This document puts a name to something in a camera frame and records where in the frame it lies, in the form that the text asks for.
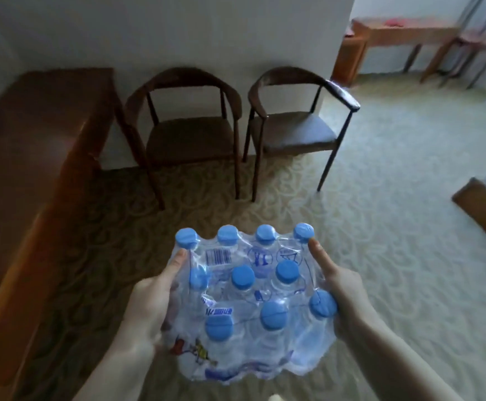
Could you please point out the person's right thumb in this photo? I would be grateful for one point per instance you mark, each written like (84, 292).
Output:
(320, 258)

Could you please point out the light wooden side table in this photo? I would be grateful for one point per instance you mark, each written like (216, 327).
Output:
(401, 35)

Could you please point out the wooden cabinet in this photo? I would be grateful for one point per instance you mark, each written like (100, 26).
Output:
(347, 58)

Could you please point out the dark wooden armchair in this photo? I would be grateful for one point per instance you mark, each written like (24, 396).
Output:
(188, 133)
(293, 125)

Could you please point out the person's left thumb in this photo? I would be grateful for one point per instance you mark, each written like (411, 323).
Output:
(176, 265)

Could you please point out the red wooden chair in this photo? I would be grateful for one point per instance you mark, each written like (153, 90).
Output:
(472, 41)

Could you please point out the person's left forearm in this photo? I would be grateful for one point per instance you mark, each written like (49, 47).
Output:
(113, 367)

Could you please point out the person's right forearm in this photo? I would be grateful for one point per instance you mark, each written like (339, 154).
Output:
(393, 354)

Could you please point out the person's right hand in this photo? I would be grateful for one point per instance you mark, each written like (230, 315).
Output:
(345, 288)

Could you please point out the person's left hand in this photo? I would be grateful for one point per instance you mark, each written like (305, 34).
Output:
(149, 300)

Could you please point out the brown wooden desk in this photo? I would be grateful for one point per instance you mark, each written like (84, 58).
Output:
(26, 196)

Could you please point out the shrink-wrapped pack of water bottles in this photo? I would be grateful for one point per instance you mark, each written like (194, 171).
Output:
(251, 309)

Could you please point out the wooden bed frame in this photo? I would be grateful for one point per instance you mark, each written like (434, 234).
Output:
(483, 212)

